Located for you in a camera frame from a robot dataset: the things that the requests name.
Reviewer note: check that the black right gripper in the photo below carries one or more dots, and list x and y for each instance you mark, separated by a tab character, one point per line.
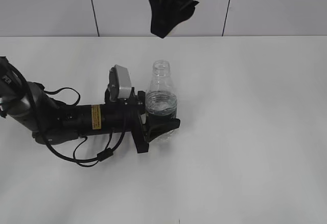
167	14

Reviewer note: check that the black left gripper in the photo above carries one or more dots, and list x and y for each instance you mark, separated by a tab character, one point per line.
124	115

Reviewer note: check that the clear Cestbon water bottle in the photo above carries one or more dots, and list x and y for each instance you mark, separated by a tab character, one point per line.
161	99

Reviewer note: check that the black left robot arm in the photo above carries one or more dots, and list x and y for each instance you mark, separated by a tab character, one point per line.
55	122

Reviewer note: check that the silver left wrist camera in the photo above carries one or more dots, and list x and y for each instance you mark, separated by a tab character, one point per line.
119	86

